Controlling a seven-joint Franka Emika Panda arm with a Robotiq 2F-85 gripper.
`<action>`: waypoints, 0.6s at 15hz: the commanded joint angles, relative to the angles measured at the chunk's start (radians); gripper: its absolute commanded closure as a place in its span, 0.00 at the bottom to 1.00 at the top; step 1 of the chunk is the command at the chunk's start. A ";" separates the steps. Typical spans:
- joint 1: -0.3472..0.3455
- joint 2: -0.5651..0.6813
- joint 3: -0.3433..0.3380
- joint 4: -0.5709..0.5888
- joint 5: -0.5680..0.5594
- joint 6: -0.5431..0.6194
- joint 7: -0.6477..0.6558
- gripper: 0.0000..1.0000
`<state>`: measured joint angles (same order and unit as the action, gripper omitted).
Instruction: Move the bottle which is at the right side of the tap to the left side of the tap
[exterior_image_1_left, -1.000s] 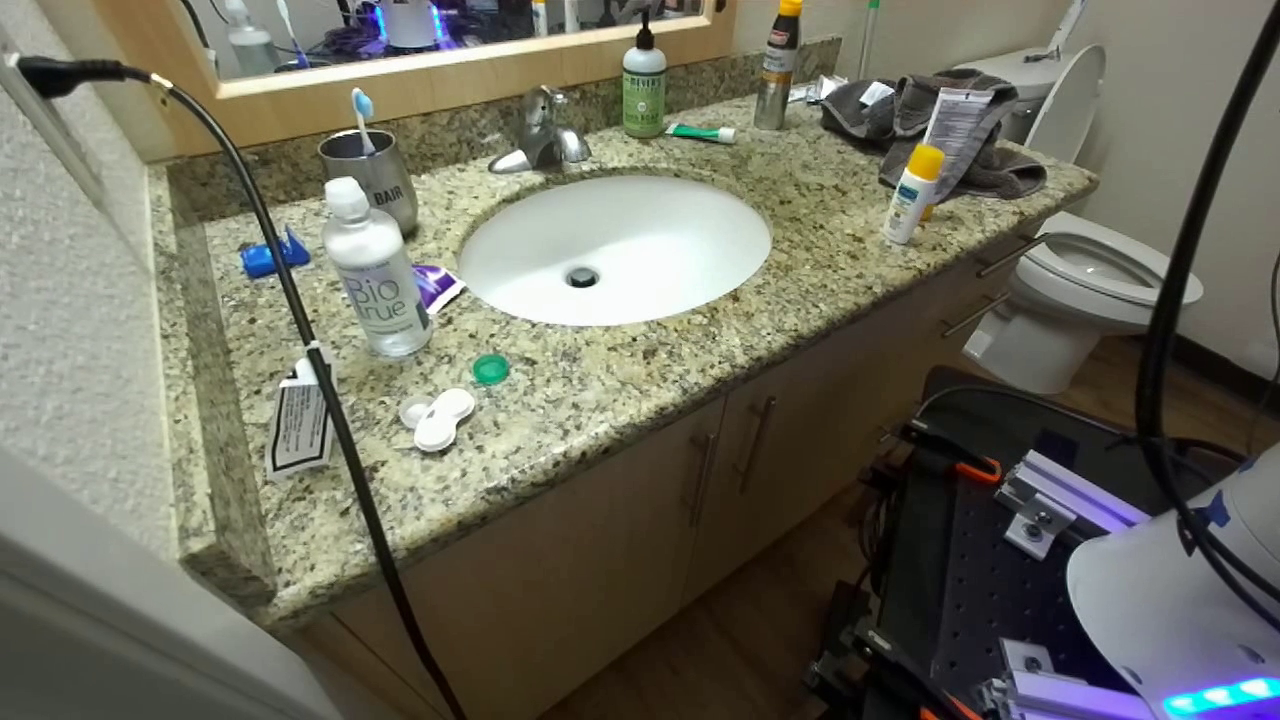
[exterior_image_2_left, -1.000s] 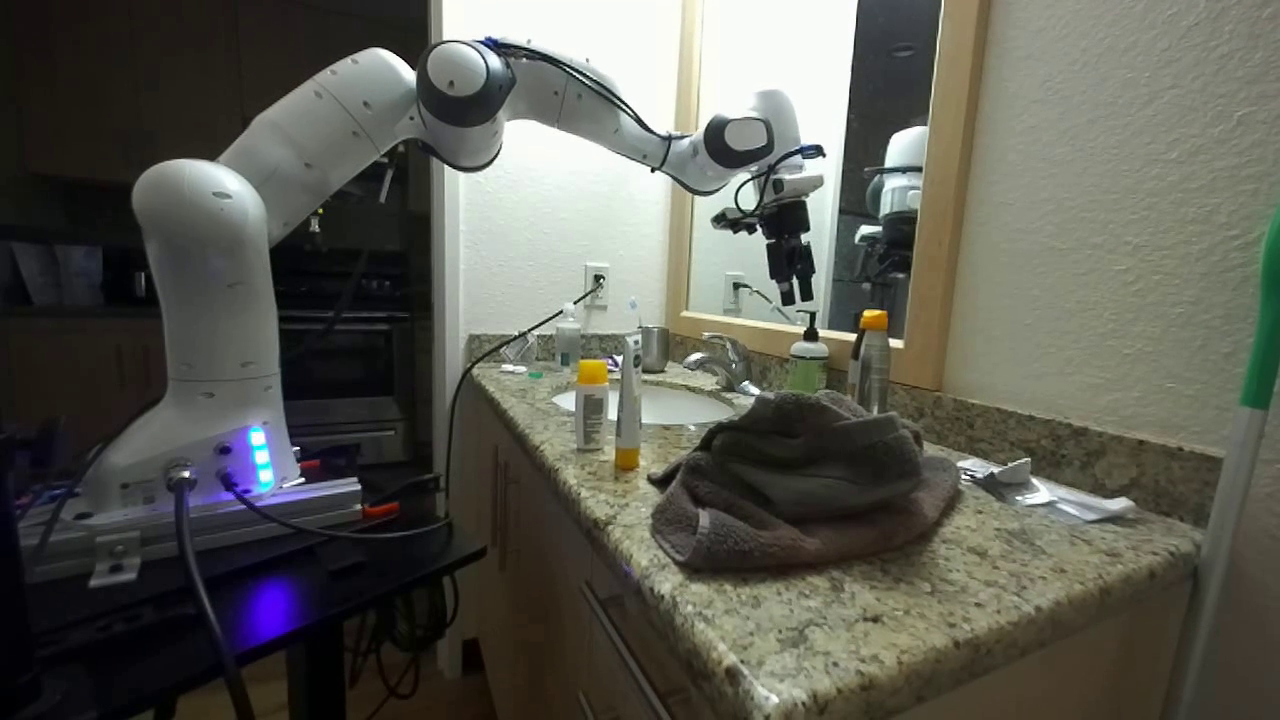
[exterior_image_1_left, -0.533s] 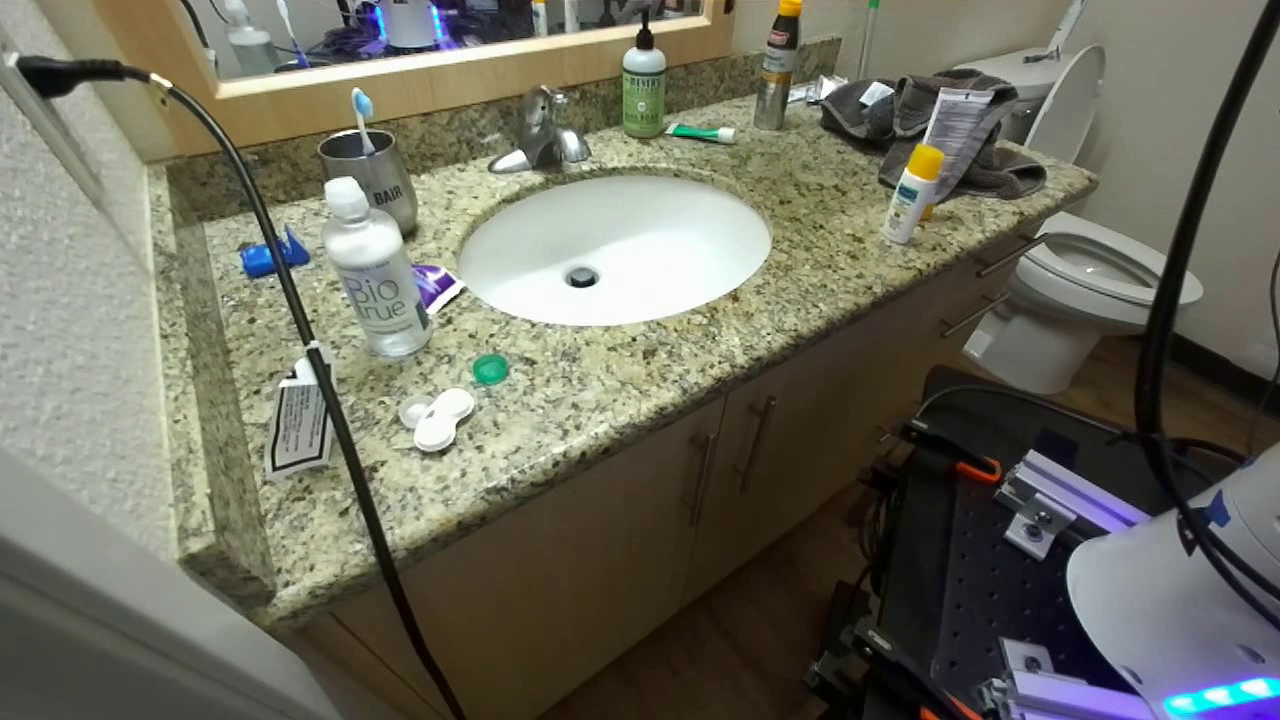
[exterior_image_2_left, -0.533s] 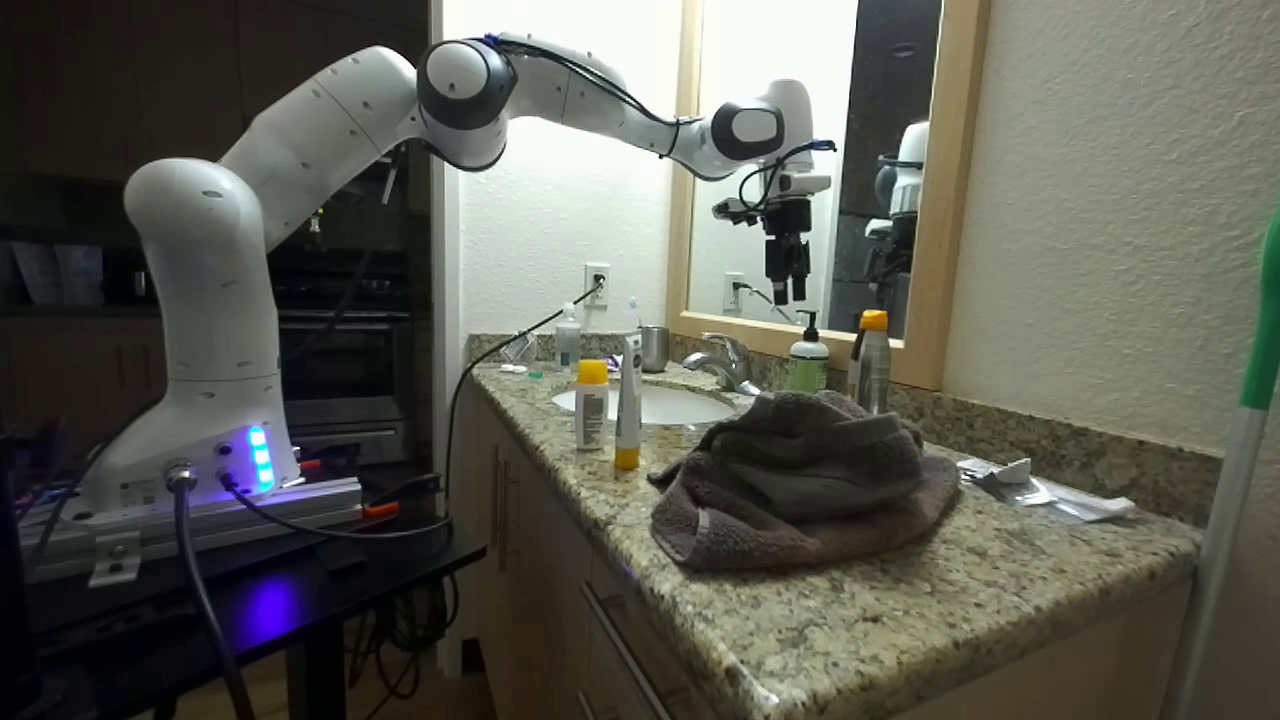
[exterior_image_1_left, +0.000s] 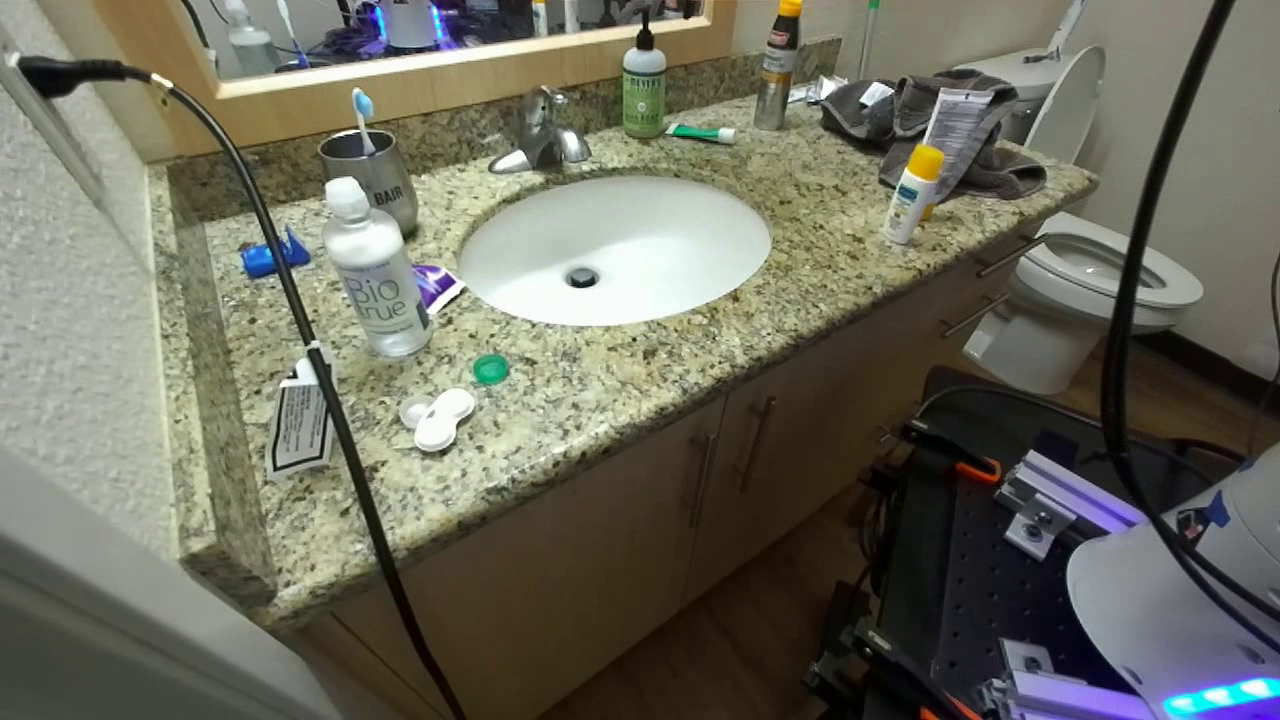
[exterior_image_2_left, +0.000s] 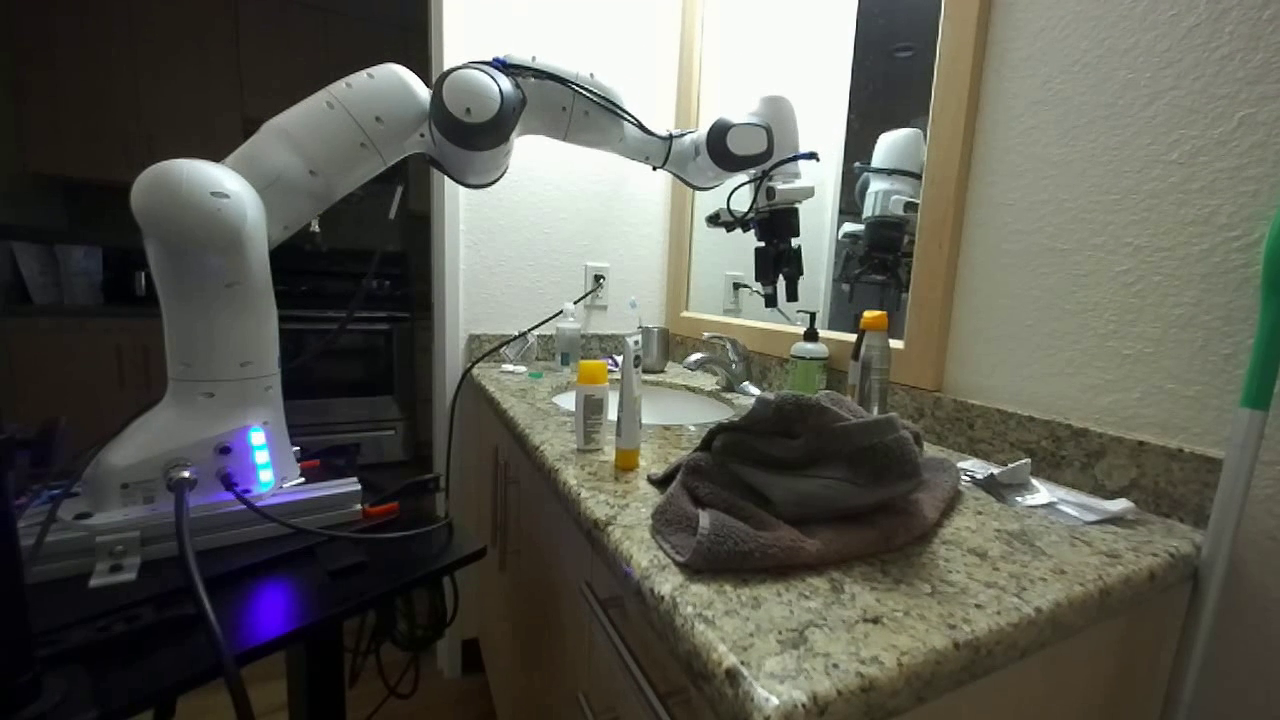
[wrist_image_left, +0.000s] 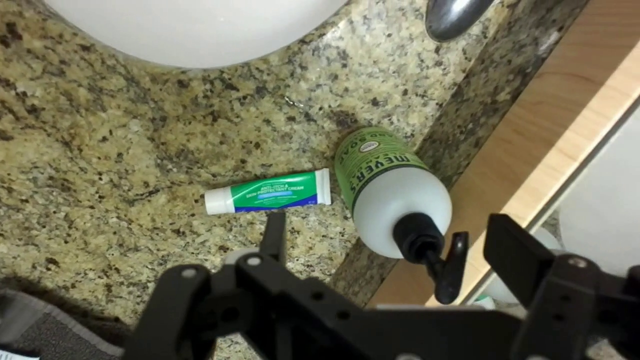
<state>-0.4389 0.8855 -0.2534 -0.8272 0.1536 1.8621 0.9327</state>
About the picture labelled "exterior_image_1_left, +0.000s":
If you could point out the green soap pump bottle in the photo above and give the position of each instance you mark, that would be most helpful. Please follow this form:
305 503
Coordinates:
646 103

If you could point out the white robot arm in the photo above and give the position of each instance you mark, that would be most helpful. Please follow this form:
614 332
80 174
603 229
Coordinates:
1174 615

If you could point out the clear lens solution bottle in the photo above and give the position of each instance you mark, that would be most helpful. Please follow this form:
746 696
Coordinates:
373 282

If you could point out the white bottle with yellow cap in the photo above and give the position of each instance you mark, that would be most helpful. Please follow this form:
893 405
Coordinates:
911 203

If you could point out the white oval sink basin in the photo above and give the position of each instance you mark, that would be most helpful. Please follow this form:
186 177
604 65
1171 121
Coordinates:
641 240

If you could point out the green lens case cap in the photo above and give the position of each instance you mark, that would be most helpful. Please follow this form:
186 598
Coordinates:
493 368

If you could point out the beige vanity cabinet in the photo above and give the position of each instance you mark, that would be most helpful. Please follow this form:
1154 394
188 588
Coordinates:
603 563

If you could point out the white contact lens case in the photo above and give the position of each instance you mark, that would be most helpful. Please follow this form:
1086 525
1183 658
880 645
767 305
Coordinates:
439 421

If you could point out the purple foil packet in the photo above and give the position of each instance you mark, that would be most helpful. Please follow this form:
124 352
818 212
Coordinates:
442 285

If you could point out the green white toothpaste tube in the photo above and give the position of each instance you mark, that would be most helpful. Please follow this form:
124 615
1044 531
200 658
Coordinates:
701 135

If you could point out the chrome sink faucet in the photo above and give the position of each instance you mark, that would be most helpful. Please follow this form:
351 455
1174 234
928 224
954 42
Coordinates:
541 135

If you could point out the spray can with orange cap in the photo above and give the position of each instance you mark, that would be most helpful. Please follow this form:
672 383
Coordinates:
774 84

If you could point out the stainless steel cup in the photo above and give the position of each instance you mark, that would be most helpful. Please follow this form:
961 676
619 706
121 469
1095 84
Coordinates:
380 180

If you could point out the orange black clamp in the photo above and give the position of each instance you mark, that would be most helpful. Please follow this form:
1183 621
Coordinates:
964 462

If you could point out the black robot cart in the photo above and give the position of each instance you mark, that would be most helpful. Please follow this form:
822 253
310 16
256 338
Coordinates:
944 563

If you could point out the wood framed mirror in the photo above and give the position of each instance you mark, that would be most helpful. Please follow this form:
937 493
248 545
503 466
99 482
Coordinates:
401 77

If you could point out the blue white toothbrush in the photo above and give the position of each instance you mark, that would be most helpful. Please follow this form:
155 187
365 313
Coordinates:
361 105

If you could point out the white flat tube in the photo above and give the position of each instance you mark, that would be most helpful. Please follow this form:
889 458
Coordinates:
954 126

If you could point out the small blue plastic item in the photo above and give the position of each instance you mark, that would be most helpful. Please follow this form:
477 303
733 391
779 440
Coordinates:
262 259

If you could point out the dark grey towel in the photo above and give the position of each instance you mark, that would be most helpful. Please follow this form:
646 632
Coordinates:
1001 169

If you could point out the white toilet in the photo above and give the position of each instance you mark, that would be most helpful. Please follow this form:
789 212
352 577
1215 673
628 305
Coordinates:
1067 285

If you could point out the aluminium mounting bracket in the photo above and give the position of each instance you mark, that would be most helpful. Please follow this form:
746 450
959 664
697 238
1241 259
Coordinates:
1067 503

